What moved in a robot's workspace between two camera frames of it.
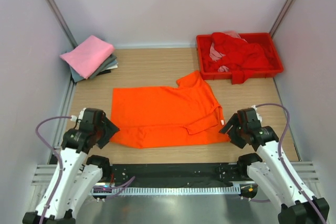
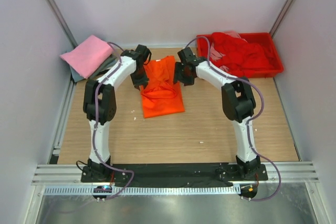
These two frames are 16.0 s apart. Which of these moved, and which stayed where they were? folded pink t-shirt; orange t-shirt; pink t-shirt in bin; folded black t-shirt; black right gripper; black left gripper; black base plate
Moved: orange t-shirt; black left gripper; black right gripper
Stayed: folded pink t-shirt; folded black t-shirt; pink t-shirt in bin; black base plate
